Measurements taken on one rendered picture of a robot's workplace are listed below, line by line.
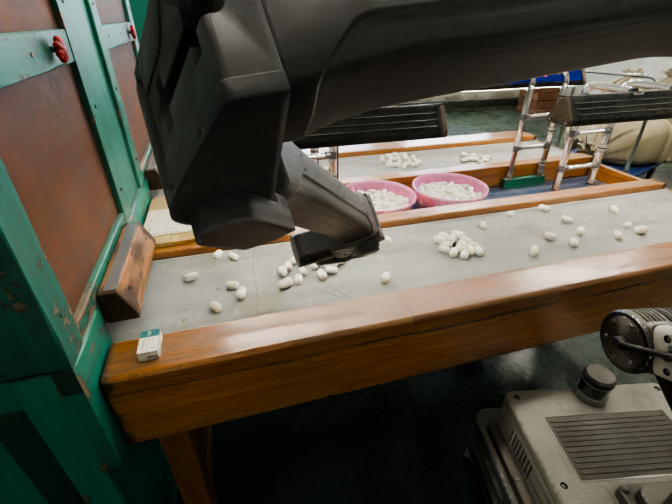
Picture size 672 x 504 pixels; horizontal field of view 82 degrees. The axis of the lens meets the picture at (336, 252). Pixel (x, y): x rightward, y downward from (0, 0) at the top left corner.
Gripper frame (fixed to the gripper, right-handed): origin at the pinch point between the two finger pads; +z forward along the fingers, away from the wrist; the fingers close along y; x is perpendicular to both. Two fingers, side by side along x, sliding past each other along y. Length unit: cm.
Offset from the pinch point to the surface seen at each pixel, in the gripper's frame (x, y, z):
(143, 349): 12.7, 37.6, -4.1
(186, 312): 7.3, 31.9, 9.9
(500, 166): -30, -88, 54
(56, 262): -3.4, 46.1, -12.7
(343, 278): 5.8, -4.6, 12.4
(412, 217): -9.5, -33.1, 27.9
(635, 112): -24, -91, 0
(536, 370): 56, -94, 69
